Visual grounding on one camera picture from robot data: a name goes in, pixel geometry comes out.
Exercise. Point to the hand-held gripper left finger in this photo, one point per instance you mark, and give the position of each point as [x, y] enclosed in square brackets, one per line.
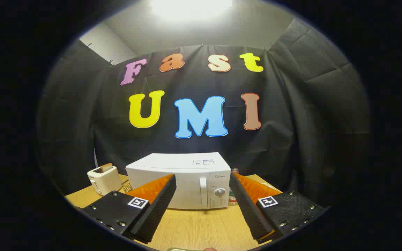
[159, 209]

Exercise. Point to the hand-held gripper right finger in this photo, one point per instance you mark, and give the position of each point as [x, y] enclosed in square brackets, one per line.
[248, 209]

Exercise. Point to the white microwave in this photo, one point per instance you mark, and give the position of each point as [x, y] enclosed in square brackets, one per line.
[194, 188]

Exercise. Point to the clear plastic bottle red label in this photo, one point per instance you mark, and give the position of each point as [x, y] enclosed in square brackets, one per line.
[235, 170]

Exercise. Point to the white toaster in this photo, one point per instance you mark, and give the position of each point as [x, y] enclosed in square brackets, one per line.
[103, 179]

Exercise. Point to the toast slice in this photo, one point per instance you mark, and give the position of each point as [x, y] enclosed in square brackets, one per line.
[106, 167]

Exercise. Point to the ceiling light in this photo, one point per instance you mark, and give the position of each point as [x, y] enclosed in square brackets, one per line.
[190, 7]

